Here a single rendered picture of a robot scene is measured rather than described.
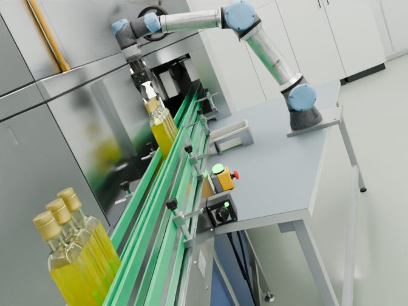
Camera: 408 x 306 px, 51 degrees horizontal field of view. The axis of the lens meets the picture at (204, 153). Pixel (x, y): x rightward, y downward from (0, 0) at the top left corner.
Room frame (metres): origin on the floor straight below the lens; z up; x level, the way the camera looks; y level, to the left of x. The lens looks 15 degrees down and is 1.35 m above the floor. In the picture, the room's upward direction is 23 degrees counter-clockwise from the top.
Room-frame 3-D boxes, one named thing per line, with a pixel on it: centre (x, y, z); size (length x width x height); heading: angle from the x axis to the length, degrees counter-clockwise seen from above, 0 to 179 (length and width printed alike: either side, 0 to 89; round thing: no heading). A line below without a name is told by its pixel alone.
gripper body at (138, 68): (1.89, 0.12, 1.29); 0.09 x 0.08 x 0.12; 171
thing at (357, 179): (1.92, -0.51, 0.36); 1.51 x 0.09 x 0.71; 153
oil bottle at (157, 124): (1.81, 0.13, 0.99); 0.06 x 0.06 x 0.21; 80
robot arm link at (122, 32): (1.90, 0.11, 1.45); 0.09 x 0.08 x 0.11; 81
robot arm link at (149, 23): (1.90, 0.01, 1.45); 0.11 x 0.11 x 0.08; 81
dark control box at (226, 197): (1.33, 0.02, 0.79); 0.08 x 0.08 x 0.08; 80
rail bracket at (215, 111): (2.67, -0.14, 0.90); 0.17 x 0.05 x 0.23; 80
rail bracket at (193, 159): (1.44, 0.02, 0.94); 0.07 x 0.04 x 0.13; 80
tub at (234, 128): (2.14, -0.15, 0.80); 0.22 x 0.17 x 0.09; 80
